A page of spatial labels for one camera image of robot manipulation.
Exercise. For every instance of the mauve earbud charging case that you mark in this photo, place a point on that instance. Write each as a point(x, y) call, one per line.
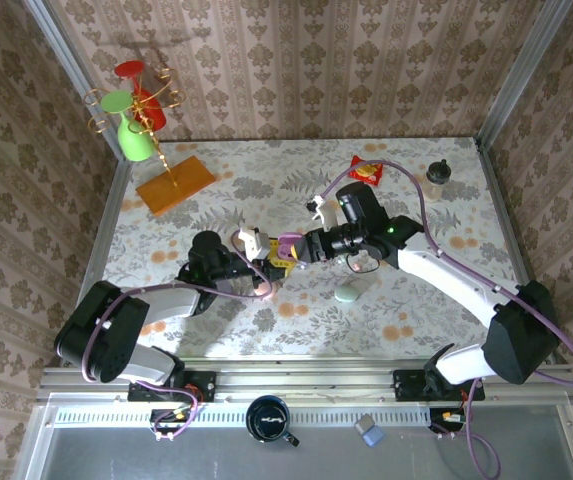
point(290, 237)

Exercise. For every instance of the green earbud charging case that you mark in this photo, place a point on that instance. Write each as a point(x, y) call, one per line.
point(346, 294)

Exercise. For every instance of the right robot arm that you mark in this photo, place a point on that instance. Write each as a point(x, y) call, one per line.
point(446, 270)

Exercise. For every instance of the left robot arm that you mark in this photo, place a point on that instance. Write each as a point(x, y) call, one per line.
point(166, 302)

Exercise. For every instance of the red snack packet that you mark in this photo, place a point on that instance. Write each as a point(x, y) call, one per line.
point(366, 175)

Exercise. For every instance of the wooden glass rack base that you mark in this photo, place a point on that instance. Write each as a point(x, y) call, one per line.
point(191, 180)

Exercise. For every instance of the clear bottle with black cap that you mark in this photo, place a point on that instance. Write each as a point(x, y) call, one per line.
point(438, 172)

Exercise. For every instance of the gold metal glass rack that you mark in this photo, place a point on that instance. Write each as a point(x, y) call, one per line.
point(168, 170)

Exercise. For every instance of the green plastic wine glass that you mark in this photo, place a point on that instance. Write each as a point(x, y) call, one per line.
point(133, 142)

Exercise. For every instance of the black mug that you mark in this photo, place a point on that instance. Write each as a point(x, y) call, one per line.
point(266, 419)

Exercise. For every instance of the red plastic wine glass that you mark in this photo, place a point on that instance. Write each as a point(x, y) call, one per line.
point(152, 117)

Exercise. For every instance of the small grey-blue box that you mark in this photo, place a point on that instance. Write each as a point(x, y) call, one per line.
point(368, 430)

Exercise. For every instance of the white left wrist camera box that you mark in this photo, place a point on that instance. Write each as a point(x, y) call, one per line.
point(253, 242)

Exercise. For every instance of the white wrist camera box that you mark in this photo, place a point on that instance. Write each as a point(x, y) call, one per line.
point(323, 210)
point(253, 242)

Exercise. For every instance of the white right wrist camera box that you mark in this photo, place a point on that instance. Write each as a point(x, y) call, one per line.
point(323, 210)

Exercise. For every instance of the aluminium table side rail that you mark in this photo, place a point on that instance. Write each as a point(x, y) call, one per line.
point(511, 225)
point(98, 250)

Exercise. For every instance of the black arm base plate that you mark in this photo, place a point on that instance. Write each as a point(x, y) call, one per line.
point(406, 385)
point(206, 385)

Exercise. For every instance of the aluminium frame post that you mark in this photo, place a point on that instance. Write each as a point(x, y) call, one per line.
point(77, 75)
point(520, 75)

